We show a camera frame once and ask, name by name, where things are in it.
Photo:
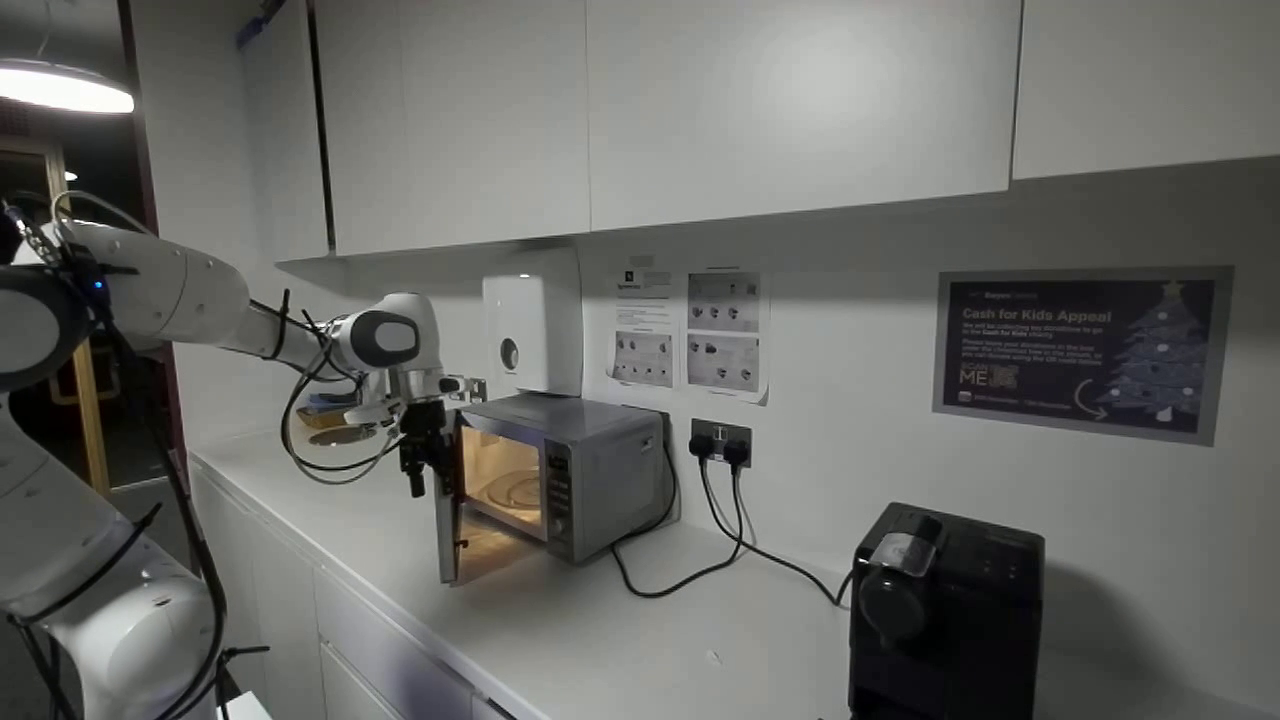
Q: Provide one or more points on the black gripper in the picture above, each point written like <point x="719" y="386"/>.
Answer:
<point x="425" y="430"/>

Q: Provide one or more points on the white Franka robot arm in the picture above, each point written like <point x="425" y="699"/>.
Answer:
<point x="173" y="286"/>

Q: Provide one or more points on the silver microwave body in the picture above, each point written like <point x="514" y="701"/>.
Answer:
<point x="612" y="467"/>

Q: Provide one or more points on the white upper cabinet door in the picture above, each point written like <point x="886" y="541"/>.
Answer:
<point x="452" y="121"/>
<point x="1146" y="81"/>
<point x="202" y="121"/>
<point x="802" y="107"/>

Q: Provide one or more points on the yellow sponge stack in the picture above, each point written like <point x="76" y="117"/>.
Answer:
<point x="324" y="430"/>

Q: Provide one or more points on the white paper towel dispenser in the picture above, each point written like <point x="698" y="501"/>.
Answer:
<point x="514" y="335"/>

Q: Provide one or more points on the white base cabinet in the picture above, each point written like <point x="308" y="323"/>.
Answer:
<point x="283" y="624"/>

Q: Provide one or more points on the white instruction sheet with logo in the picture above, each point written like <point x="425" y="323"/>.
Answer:
<point x="643" y="314"/>

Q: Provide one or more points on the small socket photo sheet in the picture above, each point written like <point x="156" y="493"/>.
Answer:
<point x="725" y="363"/>
<point x="723" y="302"/>

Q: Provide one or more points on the round ceiling lamp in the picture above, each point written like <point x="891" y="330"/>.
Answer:
<point x="60" y="89"/>

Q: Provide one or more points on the black coffee machine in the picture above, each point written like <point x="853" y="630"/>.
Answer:
<point x="961" y="612"/>

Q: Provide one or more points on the dark framed Christmas poster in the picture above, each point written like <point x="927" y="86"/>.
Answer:
<point x="1083" y="354"/>

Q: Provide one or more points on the steel double wall socket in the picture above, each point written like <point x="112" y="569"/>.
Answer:
<point x="723" y="430"/>

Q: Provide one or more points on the wooden door post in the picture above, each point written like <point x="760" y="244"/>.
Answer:
<point x="90" y="426"/>

